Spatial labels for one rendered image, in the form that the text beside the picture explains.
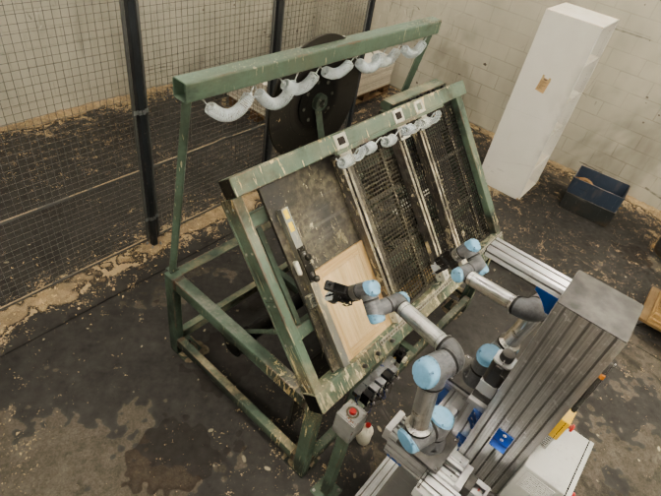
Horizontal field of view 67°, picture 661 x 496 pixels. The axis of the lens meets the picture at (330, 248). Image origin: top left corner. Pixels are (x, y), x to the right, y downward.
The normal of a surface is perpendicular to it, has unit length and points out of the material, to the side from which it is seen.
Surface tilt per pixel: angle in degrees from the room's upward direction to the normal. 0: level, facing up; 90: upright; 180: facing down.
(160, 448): 0
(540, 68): 90
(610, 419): 0
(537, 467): 0
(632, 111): 90
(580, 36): 90
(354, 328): 51
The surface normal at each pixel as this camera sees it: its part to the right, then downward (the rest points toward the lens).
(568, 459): 0.15, -0.74
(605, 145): -0.64, 0.43
